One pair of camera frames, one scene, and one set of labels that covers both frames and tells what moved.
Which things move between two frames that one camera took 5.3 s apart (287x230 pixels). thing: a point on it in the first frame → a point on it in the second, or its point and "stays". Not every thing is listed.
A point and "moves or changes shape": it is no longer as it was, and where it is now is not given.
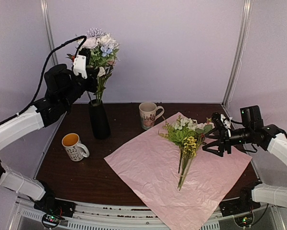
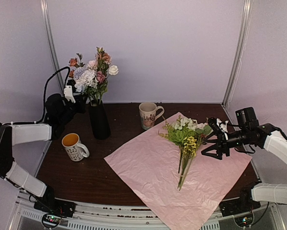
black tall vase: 101,126 stays
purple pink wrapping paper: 187,134 stays
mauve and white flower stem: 103,74 moves or changes shape
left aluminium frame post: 53,48 stays
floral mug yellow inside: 76,150 stays
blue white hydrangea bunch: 103,52 moves or changes shape
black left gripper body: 91,87 → 80,109
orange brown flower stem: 73,57 moves or changes shape
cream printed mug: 149,112 stays
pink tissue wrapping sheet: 150,161 stays
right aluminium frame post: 247,5 stays
